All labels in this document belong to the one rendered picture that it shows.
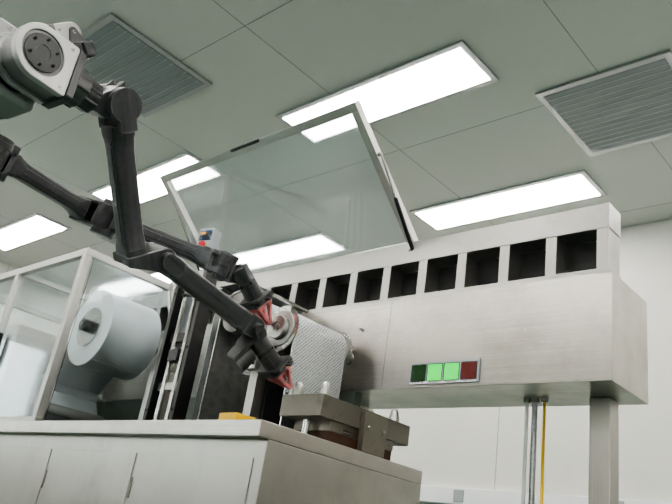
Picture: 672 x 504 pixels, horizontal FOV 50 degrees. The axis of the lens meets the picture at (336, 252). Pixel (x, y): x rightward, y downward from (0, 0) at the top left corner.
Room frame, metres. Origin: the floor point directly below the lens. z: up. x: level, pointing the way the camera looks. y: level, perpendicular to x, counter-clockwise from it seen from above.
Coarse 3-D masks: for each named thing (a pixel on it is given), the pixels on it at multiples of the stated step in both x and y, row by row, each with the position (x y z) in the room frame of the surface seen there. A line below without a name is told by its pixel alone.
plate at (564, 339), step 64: (320, 320) 2.52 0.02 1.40; (384, 320) 2.30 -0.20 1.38; (448, 320) 2.12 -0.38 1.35; (512, 320) 1.97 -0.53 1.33; (576, 320) 1.83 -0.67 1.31; (640, 320) 1.90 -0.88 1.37; (384, 384) 2.28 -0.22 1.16; (448, 384) 2.11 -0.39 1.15; (512, 384) 1.96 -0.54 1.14; (576, 384) 1.85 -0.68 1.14; (640, 384) 1.90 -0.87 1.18
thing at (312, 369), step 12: (300, 348) 2.15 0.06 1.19; (300, 360) 2.15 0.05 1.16; (312, 360) 2.19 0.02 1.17; (324, 360) 2.22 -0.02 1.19; (300, 372) 2.16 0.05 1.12; (312, 372) 2.19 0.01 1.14; (324, 372) 2.23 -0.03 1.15; (336, 372) 2.27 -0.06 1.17; (312, 384) 2.20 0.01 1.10; (336, 384) 2.27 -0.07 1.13; (336, 396) 2.28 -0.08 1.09
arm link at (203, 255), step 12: (96, 228) 1.99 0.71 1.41; (144, 228) 1.98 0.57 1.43; (156, 240) 1.98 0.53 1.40; (168, 240) 1.98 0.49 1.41; (180, 240) 1.98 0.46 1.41; (180, 252) 1.99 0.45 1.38; (192, 252) 1.99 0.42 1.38; (204, 252) 1.99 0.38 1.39; (216, 252) 1.99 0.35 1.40; (204, 264) 1.99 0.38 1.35; (216, 264) 2.00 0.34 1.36; (228, 264) 2.00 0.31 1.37
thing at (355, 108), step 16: (336, 112) 2.06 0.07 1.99; (352, 112) 2.03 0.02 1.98; (288, 128) 2.21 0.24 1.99; (304, 128) 2.18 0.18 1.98; (368, 128) 2.05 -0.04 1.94; (256, 144) 2.35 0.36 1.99; (368, 144) 2.08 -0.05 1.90; (208, 160) 2.54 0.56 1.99; (224, 160) 2.49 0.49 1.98; (384, 160) 2.12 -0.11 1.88; (176, 176) 2.71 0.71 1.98; (384, 176) 2.14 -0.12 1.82; (176, 208) 2.85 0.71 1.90; (400, 208) 2.18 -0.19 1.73; (400, 224) 2.25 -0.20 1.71; (192, 240) 2.93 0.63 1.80; (416, 240) 2.28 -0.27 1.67
